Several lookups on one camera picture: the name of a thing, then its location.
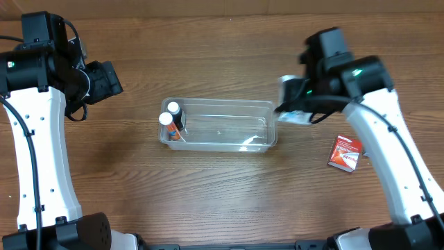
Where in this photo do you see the red and white box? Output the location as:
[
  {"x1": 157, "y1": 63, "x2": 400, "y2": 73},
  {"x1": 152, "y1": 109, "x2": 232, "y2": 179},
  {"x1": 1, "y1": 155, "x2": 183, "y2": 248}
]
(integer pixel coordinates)
[{"x1": 327, "y1": 134, "x2": 363, "y2": 173}]

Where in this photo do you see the orange tube white cap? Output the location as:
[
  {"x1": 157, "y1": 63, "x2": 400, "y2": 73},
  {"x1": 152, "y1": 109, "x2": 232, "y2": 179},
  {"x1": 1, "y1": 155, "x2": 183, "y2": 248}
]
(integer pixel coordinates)
[{"x1": 159, "y1": 112, "x2": 182, "y2": 141}]

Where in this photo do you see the clear plastic container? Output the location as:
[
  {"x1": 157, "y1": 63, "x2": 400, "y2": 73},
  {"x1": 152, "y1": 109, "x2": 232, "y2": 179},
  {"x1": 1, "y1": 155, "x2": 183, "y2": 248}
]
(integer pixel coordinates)
[{"x1": 159, "y1": 97, "x2": 278, "y2": 153}]

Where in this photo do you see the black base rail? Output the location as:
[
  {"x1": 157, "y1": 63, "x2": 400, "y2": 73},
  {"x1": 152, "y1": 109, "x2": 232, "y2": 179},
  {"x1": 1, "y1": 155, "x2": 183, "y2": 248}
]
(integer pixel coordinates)
[{"x1": 139, "y1": 240, "x2": 330, "y2": 250}]

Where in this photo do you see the white and blue box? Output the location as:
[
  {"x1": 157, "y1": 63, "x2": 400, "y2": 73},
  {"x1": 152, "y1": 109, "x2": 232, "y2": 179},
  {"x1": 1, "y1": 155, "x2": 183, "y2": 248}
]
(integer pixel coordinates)
[{"x1": 278, "y1": 75, "x2": 311, "y2": 125}]

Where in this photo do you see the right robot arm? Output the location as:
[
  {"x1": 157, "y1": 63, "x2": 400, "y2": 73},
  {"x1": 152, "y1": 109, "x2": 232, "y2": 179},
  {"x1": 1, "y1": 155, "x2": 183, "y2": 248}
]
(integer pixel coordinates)
[{"x1": 275, "y1": 27, "x2": 443, "y2": 249}]

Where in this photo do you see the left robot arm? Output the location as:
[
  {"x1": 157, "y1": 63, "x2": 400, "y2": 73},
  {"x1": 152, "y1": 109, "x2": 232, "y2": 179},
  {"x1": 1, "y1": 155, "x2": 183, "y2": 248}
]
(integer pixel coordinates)
[{"x1": 1, "y1": 11, "x2": 144, "y2": 249}]

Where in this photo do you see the black bottle white cap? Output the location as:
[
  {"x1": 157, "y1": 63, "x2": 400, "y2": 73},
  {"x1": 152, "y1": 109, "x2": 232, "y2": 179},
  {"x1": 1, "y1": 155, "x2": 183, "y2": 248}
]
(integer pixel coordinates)
[{"x1": 167, "y1": 101, "x2": 186, "y2": 131}]

